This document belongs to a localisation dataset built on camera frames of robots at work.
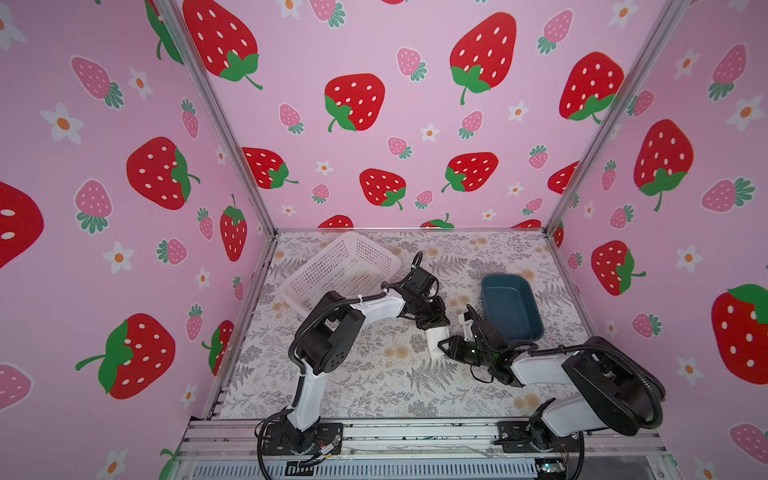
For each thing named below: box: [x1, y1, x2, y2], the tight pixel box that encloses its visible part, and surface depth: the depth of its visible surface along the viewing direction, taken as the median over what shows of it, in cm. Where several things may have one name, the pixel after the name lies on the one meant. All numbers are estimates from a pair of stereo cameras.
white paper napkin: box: [425, 326, 451, 360], surface depth 91 cm
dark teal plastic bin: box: [481, 273, 545, 344], surface depth 100 cm
